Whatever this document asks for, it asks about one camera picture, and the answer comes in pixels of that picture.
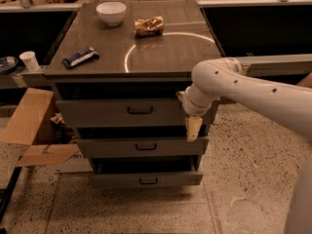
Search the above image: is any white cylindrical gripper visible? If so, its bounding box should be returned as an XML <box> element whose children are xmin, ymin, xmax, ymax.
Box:
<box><xmin>175</xmin><ymin>84</ymin><xmax>218</xmax><ymax>142</ymax></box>

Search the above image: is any grey top drawer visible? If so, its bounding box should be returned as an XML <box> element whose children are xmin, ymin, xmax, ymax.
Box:
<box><xmin>57</xmin><ymin>98</ymin><xmax>187</xmax><ymax>128</ymax></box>

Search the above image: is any grey drawer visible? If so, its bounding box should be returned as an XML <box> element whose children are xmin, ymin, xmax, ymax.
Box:
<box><xmin>89</xmin><ymin>171</ymin><xmax>203</xmax><ymax>189</ymax></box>
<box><xmin>57</xmin><ymin>98</ymin><xmax>187</xmax><ymax>128</ymax></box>
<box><xmin>78</xmin><ymin>136</ymin><xmax>209</xmax><ymax>158</ymax></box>

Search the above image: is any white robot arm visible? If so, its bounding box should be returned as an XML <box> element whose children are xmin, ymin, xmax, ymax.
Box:
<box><xmin>176</xmin><ymin>58</ymin><xmax>312</xmax><ymax>234</ymax></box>

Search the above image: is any grey middle drawer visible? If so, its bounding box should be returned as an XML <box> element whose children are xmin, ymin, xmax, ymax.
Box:
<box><xmin>78</xmin><ymin>136</ymin><xmax>209</xmax><ymax>158</ymax></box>

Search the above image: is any grey drawer cabinet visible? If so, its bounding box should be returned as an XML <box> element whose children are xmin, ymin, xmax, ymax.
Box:
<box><xmin>45</xmin><ymin>1</ymin><xmax>219</xmax><ymax>175</ymax></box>

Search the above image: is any grey bottom drawer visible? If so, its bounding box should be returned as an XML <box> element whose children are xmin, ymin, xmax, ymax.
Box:
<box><xmin>89</xmin><ymin>171</ymin><xmax>203</xmax><ymax>189</ymax></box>

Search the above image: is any crumpled gold snack bag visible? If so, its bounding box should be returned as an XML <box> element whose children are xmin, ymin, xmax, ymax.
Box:
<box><xmin>134</xmin><ymin>16</ymin><xmax>165</xmax><ymax>37</ymax></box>

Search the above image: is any dark blue snack bar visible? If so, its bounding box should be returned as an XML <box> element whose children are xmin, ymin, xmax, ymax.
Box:
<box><xmin>62</xmin><ymin>47</ymin><xmax>99</xmax><ymax>69</ymax></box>

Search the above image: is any white ceramic bowl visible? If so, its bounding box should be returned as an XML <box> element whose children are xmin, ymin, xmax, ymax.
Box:
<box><xmin>96</xmin><ymin>2</ymin><xmax>127</xmax><ymax>26</ymax></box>

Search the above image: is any brown cardboard box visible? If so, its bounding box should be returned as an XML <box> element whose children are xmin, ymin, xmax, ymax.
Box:
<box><xmin>0</xmin><ymin>88</ymin><xmax>79</xmax><ymax>167</ymax></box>

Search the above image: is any white paper cup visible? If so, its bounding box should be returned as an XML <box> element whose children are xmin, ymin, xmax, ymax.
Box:
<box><xmin>19</xmin><ymin>51</ymin><xmax>40</xmax><ymax>71</ymax></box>

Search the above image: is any black round lid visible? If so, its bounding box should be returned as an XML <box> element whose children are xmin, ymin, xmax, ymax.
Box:
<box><xmin>0</xmin><ymin>57</ymin><xmax>19</xmax><ymax>75</ymax></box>

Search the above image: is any metal shelf rail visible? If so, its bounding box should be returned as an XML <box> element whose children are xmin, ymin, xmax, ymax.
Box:
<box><xmin>237</xmin><ymin>54</ymin><xmax>312</xmax><ymax>77</ymax></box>

